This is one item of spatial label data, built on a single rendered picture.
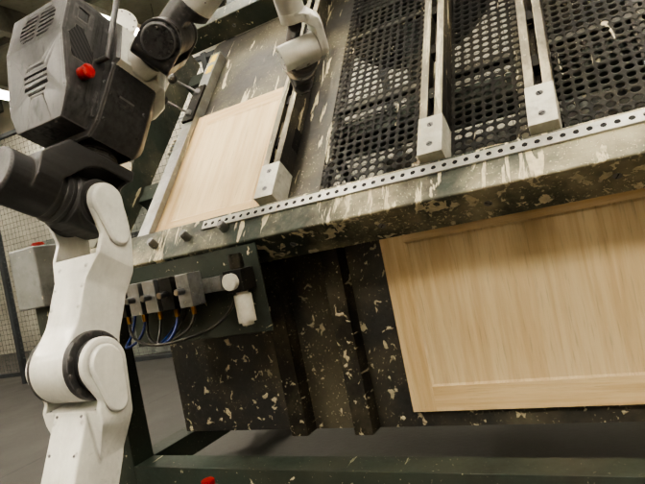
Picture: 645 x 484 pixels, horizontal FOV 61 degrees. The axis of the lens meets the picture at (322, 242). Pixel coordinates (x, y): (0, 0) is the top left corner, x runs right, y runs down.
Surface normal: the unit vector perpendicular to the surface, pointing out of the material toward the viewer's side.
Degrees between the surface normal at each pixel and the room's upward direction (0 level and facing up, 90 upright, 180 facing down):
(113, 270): 111
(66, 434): 65
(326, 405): 90
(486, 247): 90
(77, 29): 90
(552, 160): 51
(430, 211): 141
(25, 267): 90
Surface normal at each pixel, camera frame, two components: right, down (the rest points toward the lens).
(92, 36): 0.87, -0.18
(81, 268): -0.50, -0.34
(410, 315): -0.46, 0.09
